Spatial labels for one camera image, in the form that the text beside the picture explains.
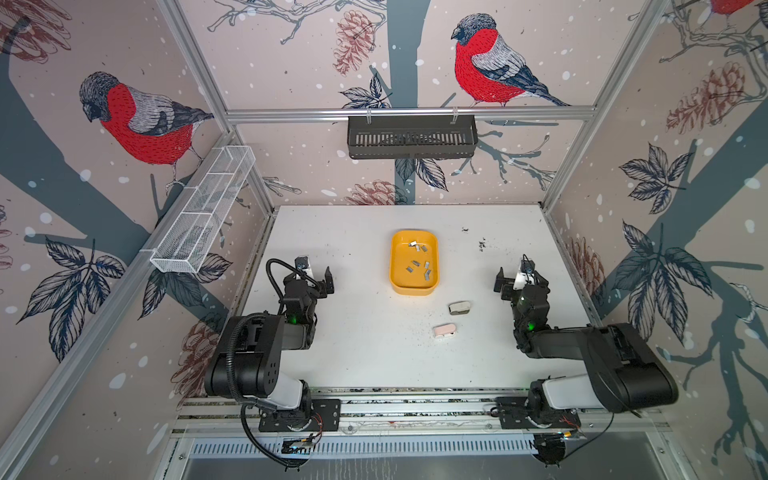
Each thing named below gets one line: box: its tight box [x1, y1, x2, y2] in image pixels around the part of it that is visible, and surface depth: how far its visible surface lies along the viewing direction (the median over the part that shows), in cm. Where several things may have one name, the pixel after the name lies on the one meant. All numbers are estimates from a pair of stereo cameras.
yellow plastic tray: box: [390, 230, 440, 296], surface depth 106 cm
